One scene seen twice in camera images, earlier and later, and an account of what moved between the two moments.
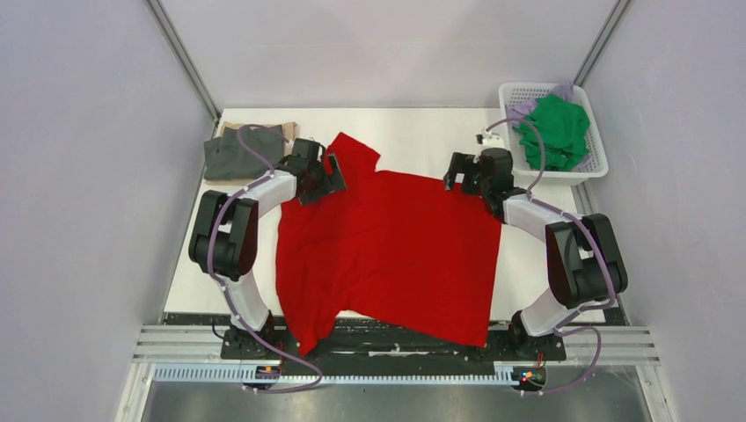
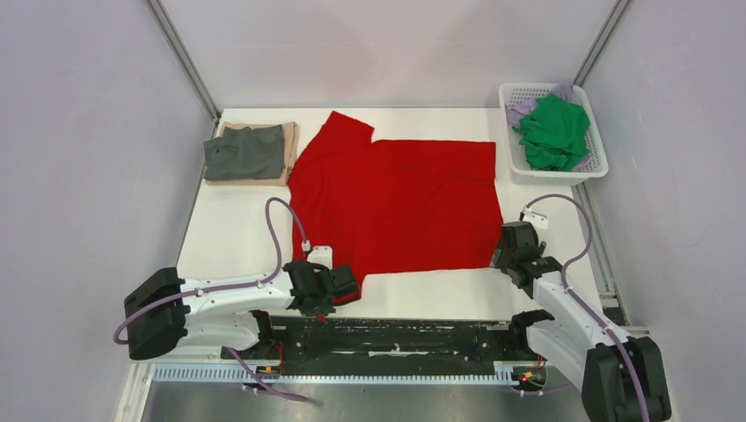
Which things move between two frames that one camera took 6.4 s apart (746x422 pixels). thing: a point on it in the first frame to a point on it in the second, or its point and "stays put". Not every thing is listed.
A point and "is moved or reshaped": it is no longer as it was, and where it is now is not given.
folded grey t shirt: [223, 160] stays put
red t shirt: [398, 247] is moved or reshaped
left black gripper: [333, 184] to [323, 310]
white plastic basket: [511, 94] stays put
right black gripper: [459, 164] to [499, 259]
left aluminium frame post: [185, 60] stays put
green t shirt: [565, 127] stays put
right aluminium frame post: [613, 21] stays put
